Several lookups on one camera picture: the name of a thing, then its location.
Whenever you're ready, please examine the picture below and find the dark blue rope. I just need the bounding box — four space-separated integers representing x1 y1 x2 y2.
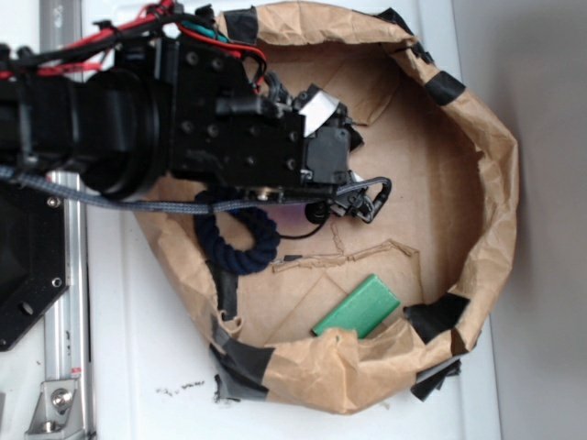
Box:
193 190 282 276

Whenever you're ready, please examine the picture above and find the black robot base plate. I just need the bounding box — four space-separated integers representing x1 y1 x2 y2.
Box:
0 183 68 352

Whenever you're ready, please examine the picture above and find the metal corner bracket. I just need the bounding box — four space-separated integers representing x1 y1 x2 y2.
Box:
24 379 86 440

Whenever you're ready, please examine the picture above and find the aluminium rail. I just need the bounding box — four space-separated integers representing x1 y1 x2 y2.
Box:
39 1 97 439

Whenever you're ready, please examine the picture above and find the brown paper bag bin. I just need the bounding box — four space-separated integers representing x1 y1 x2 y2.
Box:
138 2 519 414

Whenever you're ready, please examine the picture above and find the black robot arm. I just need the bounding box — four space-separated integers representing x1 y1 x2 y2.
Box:
1 36 392 222

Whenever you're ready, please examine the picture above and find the grey braided cable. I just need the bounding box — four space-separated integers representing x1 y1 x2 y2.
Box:
0 165 393 216

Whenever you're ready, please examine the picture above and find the red and black wire bundle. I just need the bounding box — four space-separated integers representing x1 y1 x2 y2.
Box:
0 1 268 93

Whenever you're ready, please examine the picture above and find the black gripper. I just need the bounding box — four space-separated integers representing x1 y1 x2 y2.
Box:
114 37 392 223

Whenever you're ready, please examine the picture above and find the green block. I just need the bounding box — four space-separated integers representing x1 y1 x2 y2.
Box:
312 274 401 339

